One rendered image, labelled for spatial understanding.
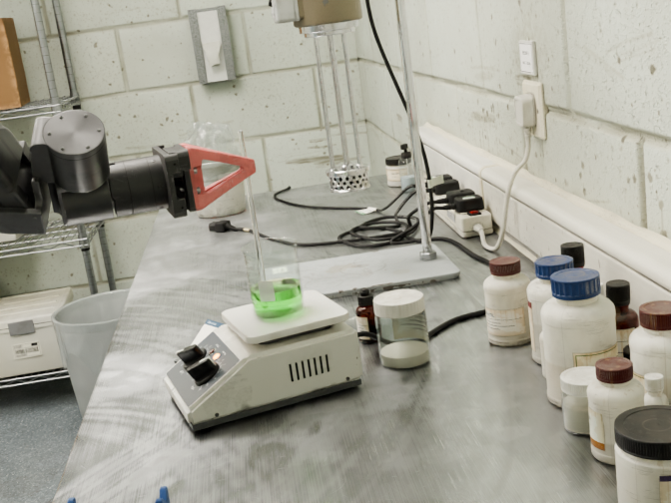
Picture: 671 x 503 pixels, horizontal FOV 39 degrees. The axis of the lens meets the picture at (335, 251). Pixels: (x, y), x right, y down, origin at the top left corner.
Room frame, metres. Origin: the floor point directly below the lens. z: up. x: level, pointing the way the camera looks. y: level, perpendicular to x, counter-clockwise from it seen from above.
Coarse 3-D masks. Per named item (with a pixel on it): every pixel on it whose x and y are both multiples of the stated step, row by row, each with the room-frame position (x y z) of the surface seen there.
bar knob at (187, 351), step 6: (186, 348) 1.00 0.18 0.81; (192, 348) 1.00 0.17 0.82; (198, 348) 1.00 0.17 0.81; (204, 348) 1.01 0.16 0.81; (180, 354) 1.01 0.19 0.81; (186, 354) 1.00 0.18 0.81; (192, 354) 1.00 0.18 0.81; (198, 354) 1.00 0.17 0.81; (204, 354) 1.00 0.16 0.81; (186, 360) 1.01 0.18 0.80; (192, 360) 1.00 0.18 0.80; (198, 360) 0.99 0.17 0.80; (186, 366) 1.00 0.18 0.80
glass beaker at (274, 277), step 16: (272, 240) 1.04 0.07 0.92; (288, 240) 1.03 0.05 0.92; (256, 256) 0.99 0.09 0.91; (272, 256) 0.98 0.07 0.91; (288, 256) 0.99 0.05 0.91; (256, 272) 0.99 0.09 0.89; (272, 272) 0.98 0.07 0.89; (288, 272) 0.99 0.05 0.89; (256, 288) 0.99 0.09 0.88; (272, 288) 0.98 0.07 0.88; (288, 288) 0.99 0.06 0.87; (256, 304) 0.99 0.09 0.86; (272, 304) 0.98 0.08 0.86; (288, 304) 0.99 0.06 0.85; (304, 304) 1.01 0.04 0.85; (272, 320) 0.98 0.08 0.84
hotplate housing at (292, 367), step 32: (256, 352) 0.94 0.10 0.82; (288, 352) 0.95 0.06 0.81; (320, 352) 0.96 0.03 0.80; (352, 352) 0.97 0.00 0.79; (224, 384) 0.92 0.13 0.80; (256, 384) 0.93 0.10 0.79; (288, 384) 0.95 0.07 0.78; (320, 384) 0.96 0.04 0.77; (352, 384) 0.97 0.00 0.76; (192, 416) 0.91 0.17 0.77; (224, 416) 0.93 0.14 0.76
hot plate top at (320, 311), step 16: (320, 304) 1.02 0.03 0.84; (336, 304) 1.01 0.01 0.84; (224, 320) 1.03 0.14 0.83; (240, 320) 1.00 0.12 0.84; (256, 320) 1.00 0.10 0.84; (288, 320) 0.98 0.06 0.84; (304, 320) 0.97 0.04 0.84; (320, 320) 0.97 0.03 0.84; (336, 320) 0.97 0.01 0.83; (240, 336) 0.97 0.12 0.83; (256, 336) 0.94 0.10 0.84; (272, 336) 0.95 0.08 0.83
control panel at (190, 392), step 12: (216, 336) 1.03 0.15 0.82; (216, 348) 1.00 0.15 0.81; (228, 348) 0.98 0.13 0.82; (180, 360) 1.03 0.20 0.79; (216, 360) 0.97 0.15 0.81; (228, 360) 0.95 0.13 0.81; (168, 372) 1.02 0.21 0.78; (180, 372) 1.00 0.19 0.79; (180, 384) 0.98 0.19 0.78; (192, 384) 0.96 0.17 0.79; (204, 384) 0.94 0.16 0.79; (192, 396) 0.93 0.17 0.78
